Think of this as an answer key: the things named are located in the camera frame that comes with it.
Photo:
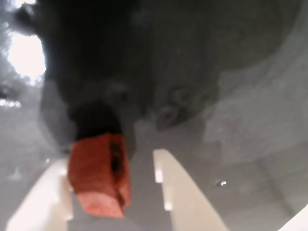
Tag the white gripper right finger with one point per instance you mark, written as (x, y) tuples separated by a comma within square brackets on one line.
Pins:
[(185, 197)]

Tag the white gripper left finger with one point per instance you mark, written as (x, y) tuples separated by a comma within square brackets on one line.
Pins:
[(45, 199)]

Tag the red cube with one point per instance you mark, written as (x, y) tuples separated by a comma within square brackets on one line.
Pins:
[(96, 175)]

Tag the black table mat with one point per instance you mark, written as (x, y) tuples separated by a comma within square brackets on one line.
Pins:
[(216, 72)]

